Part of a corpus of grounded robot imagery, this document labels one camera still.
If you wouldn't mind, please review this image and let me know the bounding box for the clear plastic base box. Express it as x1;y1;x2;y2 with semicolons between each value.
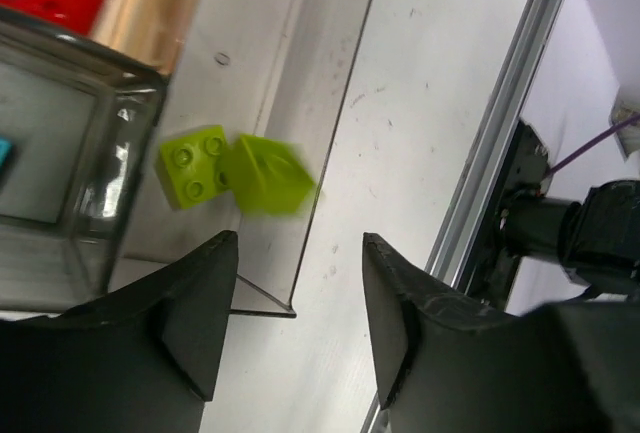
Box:
110;0;371;317

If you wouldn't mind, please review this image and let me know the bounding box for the aluminium table frame rail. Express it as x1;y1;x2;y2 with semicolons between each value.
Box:
362;0;564;432

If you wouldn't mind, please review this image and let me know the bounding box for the long teal lego brick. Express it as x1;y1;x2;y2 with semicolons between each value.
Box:
0;137;16;187

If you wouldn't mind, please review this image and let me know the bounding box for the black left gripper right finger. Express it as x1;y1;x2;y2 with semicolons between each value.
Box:
362;233;639;432

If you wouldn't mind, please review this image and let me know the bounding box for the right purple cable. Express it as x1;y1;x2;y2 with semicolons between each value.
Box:
547;112;640;174

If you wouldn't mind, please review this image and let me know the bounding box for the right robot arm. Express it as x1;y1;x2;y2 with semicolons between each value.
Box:
494;121;639;300

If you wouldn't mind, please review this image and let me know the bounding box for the smoky grey plastic tray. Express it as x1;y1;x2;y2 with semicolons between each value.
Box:
1;8;167;313

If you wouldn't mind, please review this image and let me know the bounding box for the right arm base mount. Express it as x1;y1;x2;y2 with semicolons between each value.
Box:
466;121;549;311

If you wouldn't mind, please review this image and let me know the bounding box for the amber plastic tray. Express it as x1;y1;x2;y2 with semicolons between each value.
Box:
90;0;199;76

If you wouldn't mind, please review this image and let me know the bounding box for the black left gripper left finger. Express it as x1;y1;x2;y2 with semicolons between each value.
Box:
1;230;238;432

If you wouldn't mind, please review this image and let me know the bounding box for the lime square lego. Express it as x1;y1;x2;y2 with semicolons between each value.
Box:
155;125;229;210
220;134;317;216

